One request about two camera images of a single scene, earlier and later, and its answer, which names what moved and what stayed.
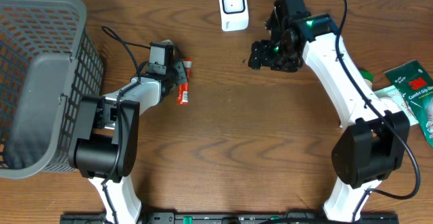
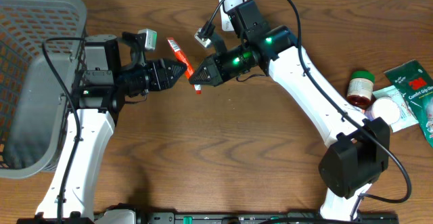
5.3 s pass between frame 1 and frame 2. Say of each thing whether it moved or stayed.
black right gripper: moved
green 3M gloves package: stayed
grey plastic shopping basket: stayed
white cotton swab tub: stayed
